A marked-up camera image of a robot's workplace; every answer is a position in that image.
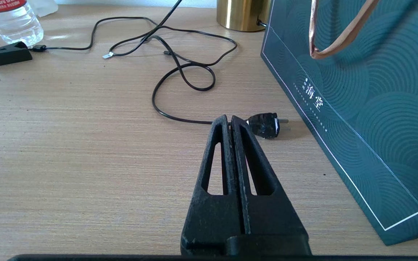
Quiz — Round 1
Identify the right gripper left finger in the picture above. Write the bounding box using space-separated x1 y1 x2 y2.
181 115 245 255

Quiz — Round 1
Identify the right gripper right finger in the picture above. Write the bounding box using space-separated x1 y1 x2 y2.
230 115 308 236

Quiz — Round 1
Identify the brass desk lamp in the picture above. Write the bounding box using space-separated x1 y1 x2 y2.
216 0 272 32

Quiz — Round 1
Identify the red-capped water bottle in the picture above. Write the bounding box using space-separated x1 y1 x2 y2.
0 0 44 47

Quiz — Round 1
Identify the black cable with white tip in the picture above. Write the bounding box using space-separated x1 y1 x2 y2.
102 0 184 59

